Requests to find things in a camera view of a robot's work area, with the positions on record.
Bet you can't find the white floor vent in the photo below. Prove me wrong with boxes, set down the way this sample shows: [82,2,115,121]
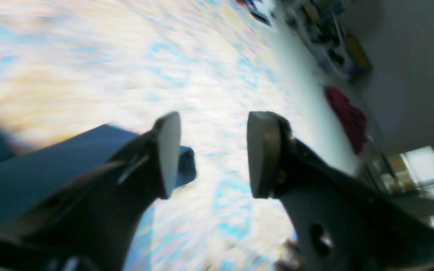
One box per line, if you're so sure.
[249,9,272,27]

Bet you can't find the red cloth on floor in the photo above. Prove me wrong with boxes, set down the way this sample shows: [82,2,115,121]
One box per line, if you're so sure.
[324,85,368,155]

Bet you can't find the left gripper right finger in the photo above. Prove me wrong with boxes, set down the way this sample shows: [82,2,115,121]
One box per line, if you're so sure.
[247,111,434,271]

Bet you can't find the dark navy t-shirt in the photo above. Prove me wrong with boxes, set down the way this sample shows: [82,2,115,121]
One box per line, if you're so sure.
[0,111,197,234]

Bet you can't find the patterned tile tablecloth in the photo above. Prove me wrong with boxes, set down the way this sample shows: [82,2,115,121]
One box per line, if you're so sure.
[0,0,361,271]

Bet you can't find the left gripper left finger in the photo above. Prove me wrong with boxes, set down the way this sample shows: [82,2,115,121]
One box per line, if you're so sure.
[0,111,181,271]

